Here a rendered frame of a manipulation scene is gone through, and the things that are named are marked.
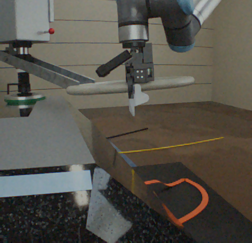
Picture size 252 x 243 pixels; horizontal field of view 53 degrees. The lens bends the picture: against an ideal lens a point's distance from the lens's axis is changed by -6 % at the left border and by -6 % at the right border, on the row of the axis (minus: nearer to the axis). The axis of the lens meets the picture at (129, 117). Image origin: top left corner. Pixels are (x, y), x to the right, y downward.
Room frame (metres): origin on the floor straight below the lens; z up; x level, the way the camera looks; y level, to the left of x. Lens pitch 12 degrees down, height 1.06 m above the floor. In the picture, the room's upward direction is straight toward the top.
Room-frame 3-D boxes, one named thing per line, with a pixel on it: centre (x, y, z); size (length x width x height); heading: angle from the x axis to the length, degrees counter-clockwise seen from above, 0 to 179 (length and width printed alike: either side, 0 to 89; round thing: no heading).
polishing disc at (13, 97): (1.35, 0.56, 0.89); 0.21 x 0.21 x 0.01
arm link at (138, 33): (0.80, -0.01, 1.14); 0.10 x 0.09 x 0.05; 179
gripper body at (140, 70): (0.79, -0.03, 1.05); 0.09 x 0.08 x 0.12; 89
